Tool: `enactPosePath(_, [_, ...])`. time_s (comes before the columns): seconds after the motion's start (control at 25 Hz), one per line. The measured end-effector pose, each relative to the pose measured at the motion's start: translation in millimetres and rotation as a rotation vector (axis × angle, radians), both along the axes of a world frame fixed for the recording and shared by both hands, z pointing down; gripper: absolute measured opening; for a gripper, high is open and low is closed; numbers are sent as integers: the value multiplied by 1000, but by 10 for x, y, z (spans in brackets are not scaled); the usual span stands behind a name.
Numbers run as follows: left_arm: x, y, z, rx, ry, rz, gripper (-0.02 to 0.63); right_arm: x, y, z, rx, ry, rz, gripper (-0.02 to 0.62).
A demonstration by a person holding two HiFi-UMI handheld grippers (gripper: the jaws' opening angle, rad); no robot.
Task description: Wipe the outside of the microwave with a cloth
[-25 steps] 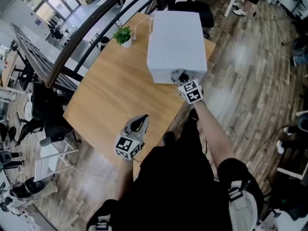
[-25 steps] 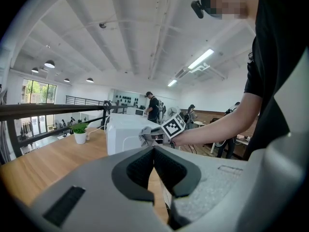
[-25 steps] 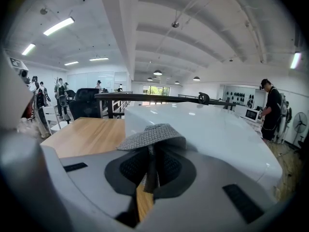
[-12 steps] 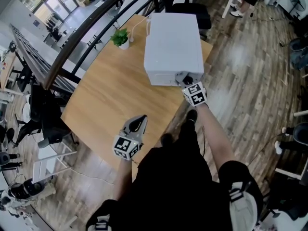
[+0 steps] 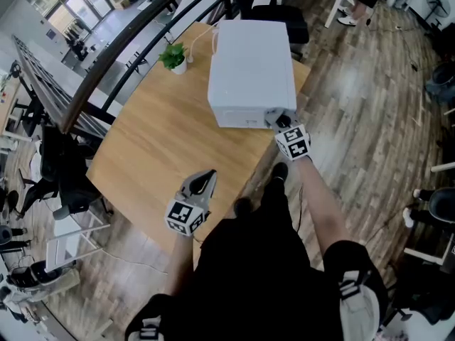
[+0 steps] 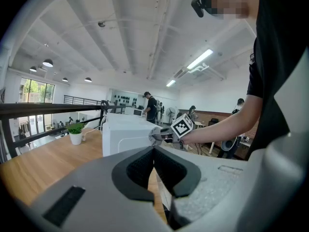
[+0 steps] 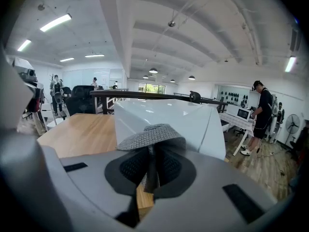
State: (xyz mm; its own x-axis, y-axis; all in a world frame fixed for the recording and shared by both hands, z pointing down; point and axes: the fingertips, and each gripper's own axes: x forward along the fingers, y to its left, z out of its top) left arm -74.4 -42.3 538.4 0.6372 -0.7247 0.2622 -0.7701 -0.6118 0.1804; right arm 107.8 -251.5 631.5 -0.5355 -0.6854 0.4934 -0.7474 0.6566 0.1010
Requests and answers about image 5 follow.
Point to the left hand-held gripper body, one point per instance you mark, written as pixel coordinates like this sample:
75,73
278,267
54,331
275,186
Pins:
185,215

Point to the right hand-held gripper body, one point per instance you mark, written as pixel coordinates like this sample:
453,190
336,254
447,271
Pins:
293,142

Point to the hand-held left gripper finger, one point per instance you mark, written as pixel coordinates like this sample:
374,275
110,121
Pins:
211,194
186,182

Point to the white box appliance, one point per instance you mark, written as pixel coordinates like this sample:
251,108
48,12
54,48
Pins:
249,69

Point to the person's right forearm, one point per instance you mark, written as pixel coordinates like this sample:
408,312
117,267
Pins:
320,208

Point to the person's left forearm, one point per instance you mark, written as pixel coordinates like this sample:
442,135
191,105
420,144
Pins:
179,265

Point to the person's black shoe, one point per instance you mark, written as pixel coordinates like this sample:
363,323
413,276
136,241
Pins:
281,170
242,206

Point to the person's black clothing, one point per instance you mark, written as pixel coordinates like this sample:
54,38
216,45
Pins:
256,279

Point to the black office chair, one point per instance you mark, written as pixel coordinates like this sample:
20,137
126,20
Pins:
67,179
281,23

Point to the green plant in white pot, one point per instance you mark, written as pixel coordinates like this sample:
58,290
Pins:
178,67

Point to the white desk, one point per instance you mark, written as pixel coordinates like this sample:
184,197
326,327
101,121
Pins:
334,11

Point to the white step stool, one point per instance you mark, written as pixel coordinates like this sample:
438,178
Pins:
62,247

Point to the black standing fan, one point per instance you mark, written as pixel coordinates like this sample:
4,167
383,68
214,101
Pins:
438,2

